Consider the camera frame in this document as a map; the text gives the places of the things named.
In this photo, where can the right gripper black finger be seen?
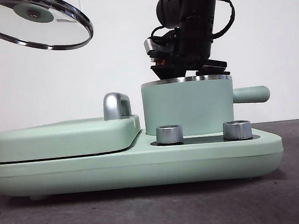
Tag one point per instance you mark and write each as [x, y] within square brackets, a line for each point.
[214, 70]
[171, 73]

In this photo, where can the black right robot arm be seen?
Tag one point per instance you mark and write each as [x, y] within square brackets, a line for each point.
[196, 20]

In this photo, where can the green steamer pot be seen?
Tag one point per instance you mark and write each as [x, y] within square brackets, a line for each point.
[191, 105]

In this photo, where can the silver control knob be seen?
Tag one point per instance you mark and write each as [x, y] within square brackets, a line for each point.
[169, 135]
[237, 130]

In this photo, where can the green breakfast machine base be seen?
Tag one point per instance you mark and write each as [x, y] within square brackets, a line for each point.
[222, 158]

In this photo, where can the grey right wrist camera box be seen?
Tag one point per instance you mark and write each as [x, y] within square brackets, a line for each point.
[149, 47]

